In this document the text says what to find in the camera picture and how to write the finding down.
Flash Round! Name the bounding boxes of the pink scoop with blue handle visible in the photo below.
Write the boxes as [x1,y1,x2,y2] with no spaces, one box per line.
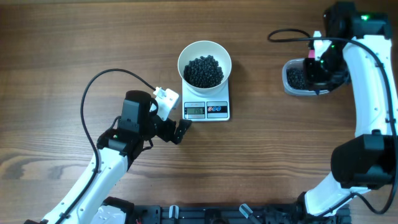
[308,50,315,58]

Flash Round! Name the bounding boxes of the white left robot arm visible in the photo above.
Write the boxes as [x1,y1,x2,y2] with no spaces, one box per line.
[41,87,192,223]

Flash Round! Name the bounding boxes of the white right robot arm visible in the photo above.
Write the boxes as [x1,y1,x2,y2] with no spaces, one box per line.
[302,2,397,218]

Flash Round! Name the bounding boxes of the white digital kitchen scale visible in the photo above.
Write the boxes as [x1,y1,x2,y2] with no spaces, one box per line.
[182,82,230,122]

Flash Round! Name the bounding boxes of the black beans in bowl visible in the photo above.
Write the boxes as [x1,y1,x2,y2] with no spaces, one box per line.
[183,55,224,88]

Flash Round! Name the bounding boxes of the white round bowl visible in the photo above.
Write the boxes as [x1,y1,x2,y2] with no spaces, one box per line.
[177,40,232,91]

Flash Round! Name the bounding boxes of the black beans in container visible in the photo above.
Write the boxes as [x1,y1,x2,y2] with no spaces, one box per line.
[287,68,308,90]

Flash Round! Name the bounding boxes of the clear plastic bean container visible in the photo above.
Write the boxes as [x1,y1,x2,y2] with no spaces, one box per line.
[282,58,329,96]

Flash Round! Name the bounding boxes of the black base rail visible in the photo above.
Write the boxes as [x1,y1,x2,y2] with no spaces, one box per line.
[93,204,352,224]

